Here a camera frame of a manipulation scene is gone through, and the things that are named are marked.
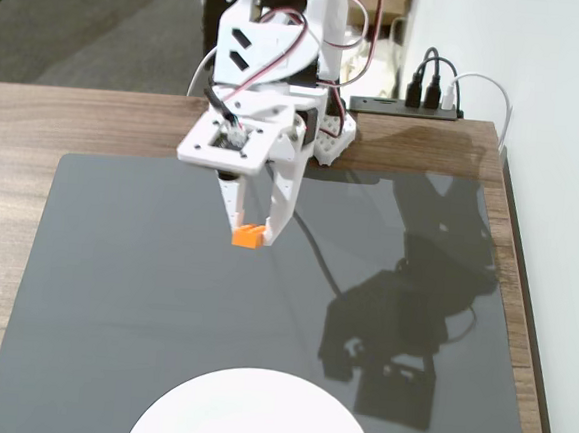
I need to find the white cable with usb plug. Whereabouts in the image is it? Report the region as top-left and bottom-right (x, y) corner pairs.
(436, 69), (516, 155)

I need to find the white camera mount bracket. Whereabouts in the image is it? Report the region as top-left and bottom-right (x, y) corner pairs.
(175, 111), (281, 179)

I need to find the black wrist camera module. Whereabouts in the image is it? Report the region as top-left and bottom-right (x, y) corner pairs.
(205, 123), (250, 184)

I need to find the black usb hub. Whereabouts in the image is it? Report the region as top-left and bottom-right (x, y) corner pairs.
(348, 94), (466, 124)

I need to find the red black gripper servo wire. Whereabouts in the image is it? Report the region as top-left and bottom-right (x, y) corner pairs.
(225, 3), (313, 109)

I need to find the dark grey mat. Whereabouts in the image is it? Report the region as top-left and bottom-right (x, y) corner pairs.
(0, 141), (554, 433)

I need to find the red white arm servo wire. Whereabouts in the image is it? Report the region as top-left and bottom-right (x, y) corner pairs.
(319, 0), (387, 93)

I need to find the long white cable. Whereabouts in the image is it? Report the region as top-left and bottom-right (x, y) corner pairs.
(186, 45), (219, 100)

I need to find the white round plate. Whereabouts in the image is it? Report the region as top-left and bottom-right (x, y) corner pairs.
(124, 357), (386, 433)

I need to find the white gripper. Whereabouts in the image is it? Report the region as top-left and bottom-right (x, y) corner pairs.
(190, 8), (334, 252)

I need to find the black usb cable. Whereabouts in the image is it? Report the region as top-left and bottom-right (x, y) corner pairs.
(417, 55), (466, 116)
(404, 44), (442, 112)

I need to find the orange lego block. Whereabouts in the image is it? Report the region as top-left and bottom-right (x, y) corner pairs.
(230, 220), (269, 251)

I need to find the thin black camera lead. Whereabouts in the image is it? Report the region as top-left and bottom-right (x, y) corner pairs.
(200, 86), (238, 128)

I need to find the dark cabinet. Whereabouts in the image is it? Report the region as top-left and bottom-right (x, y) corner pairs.
(198, 0), (227, 68)

